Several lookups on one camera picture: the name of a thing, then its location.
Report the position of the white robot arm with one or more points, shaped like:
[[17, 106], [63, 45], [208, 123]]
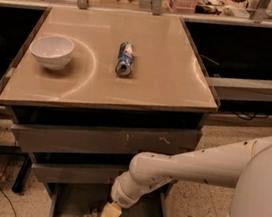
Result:
[[244, 166]]

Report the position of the black table leg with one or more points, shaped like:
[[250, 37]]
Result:
[[18, 185]]

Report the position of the grey drawer cabinet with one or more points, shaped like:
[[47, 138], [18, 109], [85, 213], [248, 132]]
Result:
[[166, 89]]

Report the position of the open grey bottom drawer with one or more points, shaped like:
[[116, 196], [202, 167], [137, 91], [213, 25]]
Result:
[[75, 200]]

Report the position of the grey middle drawer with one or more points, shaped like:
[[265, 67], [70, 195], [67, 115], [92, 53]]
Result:
[[79, 168]]

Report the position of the blue soda can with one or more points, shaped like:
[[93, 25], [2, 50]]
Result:
[[125, 59]]

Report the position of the grey top drawer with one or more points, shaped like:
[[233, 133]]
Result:
[[107, 140]]

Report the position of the white ceramic bowl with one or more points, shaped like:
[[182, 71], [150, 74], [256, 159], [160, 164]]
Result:
[[52, 52]]

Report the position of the grey side shelf rail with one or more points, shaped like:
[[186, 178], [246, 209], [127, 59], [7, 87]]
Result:
[[242, 89]]

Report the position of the grey metal post right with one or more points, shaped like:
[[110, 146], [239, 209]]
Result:
[[259, 12]]

